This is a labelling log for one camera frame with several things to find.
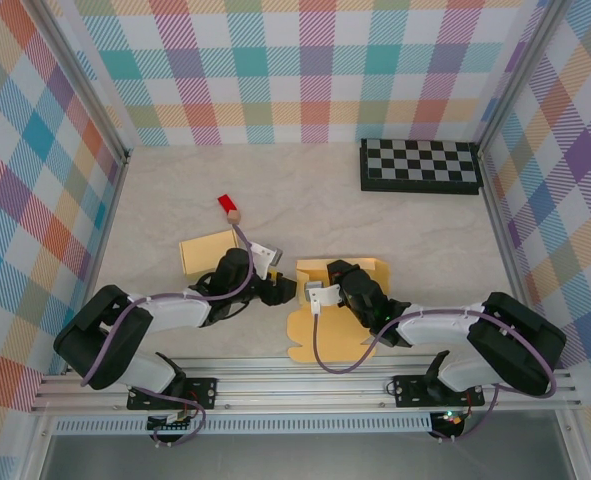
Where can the yellow paper box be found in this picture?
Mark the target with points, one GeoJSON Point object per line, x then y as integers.
{"type": "Point", "coordinates": [202, 252]}
{"type": "Point", "coordinates": [335, 340]}

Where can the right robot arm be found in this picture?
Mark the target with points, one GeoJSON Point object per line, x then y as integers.
{"type": "Point", "coordinates": [515, 340]}

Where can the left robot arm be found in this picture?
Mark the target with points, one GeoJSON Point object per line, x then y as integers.
{"type": "Point", "coordinates": [100, 335]}

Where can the black grey chessboard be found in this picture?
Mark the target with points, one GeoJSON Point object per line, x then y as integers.
{"type": "Point", "coordinates": [425, 160]}

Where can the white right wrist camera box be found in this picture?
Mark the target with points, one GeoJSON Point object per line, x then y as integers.
{"type": "Point", "coordinates": [327, 295]}

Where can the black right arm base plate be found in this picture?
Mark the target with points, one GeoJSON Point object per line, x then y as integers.
{"type": "Point", "coordinates": [410, 392]}

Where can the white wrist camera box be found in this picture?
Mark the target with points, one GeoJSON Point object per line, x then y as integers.
{"type": "Point", "coordinates": [267, 255]}
{"type": "Point", "coordinates": [327, 295]}

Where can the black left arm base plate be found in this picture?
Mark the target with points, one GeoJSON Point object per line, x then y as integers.
{"type": "Point", "coordinates": [202, 392]}

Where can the aluminium corner post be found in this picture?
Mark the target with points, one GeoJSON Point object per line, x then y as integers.
{"type": "Point", "coordinates": [519, 75]}
{"type": "Point", "coordinates": [85, 80]}

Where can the natural wooden cube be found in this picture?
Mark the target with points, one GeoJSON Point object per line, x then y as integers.
{"type": "Point", "coordinates": [235, 217]}

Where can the red wooden block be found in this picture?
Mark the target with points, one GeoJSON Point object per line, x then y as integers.
{"type": "Point", "coordinates": [226, 204]}

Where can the aluminium side rail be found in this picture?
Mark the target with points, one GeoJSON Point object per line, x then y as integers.
{"type": "Point", "coordinates": [501, 225]}
{"type": "Point", "coordinates": [108, 225]}

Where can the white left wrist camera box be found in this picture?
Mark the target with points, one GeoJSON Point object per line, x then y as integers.
{"type": "Point", "coordinates": [267, 255]}

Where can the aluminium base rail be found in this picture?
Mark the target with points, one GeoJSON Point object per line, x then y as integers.
{"type": "Point", "coordinates": [300, 385]}

